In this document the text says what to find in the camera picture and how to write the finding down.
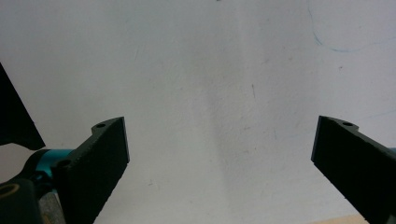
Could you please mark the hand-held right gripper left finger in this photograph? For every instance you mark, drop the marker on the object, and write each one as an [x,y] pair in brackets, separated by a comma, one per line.
[93,168]

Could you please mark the dark angular object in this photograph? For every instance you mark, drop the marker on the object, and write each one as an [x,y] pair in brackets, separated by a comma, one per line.
[14,121]

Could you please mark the white paper table cover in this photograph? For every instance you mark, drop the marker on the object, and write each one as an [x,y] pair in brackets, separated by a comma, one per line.
[218,77]

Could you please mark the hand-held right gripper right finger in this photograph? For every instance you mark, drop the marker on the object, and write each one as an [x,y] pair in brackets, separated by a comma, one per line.
[358,168]

